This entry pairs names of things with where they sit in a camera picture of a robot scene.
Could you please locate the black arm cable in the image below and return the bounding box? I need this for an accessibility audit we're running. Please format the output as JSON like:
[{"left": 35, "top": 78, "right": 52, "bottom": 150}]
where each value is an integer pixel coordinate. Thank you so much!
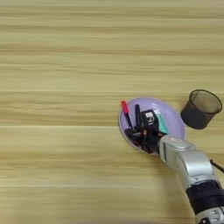
[{"left": 209, "top": 158, "right": 224, "bottom": 175}]

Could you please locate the round purple plate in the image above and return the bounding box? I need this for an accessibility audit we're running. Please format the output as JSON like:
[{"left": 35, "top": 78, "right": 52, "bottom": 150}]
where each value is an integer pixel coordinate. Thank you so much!
[{"left": 118, "top": 97, "right": 186, "bottom": 156}]

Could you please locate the black pen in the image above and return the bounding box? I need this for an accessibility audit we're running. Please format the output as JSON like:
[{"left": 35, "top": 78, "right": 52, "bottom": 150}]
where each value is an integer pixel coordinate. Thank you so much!
[{"left": 134, "top": 103, "right": 142, "bottom": 131}]

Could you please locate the red capped black marker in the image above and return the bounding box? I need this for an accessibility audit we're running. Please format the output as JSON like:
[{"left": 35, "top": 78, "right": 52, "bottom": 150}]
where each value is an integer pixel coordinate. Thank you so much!
[{"left": 120, "top": 100, "right": 135, "bottom": 131}]

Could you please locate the black mesh pen cup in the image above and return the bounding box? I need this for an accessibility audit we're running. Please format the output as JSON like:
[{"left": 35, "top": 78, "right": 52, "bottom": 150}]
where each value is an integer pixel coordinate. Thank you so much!
[{"left": 179, "top": 88, "right": 223, "bottom": 130}]

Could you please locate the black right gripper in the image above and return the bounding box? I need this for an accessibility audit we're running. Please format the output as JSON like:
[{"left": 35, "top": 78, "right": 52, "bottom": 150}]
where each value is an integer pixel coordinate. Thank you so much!
[{"left": 124, "top": 128, "right": 168, "bottom": 156}]

